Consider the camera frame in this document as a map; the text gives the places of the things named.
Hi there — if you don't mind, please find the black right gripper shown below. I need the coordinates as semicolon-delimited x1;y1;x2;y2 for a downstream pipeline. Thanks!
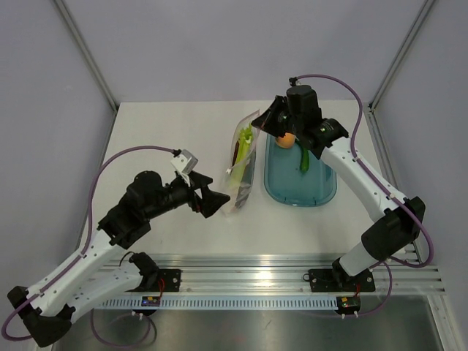
252;96;303;138

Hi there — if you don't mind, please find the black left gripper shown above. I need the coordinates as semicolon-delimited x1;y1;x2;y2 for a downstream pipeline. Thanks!
145;170;230;220

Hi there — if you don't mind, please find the toy peach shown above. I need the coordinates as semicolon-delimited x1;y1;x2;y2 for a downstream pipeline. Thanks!
275;133;295;149

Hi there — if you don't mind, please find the celery stalk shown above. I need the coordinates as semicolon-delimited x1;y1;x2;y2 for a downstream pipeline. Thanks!
227;124;254;189

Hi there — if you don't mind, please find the clear zip top bag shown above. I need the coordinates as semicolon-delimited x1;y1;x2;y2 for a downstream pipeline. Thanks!
221;110;260;216

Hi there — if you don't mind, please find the orange papaya slice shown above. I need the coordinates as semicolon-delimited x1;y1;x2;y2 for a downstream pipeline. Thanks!
231;139;240;167

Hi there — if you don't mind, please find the green chili pepper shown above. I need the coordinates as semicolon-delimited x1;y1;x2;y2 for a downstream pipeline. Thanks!
299;146;310;174

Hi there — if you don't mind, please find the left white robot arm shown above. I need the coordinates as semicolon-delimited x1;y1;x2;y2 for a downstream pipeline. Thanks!
7;171;230;347

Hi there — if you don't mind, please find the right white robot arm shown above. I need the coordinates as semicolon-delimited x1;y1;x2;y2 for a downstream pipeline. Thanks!
252;85;426;290

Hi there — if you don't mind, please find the teal plastic tray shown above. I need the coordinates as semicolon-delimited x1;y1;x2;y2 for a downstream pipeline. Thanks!
264;136;337;207

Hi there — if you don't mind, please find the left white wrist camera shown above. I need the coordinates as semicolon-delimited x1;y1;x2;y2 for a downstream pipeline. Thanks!
170;149;198;187

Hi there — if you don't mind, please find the aluminium mounting rail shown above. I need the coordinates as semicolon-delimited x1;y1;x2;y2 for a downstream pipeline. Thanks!
49;253;447;296

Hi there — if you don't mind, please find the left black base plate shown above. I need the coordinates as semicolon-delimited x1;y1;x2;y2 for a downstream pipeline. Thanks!
128;268;182;293

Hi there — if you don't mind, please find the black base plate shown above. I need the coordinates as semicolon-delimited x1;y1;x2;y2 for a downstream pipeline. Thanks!
303;268;376;293
128;268;182;293

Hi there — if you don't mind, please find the right aluminium frame post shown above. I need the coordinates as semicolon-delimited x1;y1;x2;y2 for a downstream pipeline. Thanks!
368;0;439;110

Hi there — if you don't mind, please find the aluminium frame post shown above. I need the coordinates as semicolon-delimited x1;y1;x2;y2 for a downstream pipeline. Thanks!
368;0;439;110
54;0;118;114

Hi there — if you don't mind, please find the white slotted cable duct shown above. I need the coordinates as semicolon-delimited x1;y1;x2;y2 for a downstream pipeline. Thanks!
98;295;338;311

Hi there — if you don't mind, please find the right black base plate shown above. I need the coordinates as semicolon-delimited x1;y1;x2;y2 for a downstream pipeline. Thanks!
303;268;376;293

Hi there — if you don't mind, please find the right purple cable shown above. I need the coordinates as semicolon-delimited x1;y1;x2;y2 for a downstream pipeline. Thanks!
288;73;436;319

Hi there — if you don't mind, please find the left aluminium frame post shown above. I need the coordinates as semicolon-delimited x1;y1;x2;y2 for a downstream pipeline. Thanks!
54;0;118;114

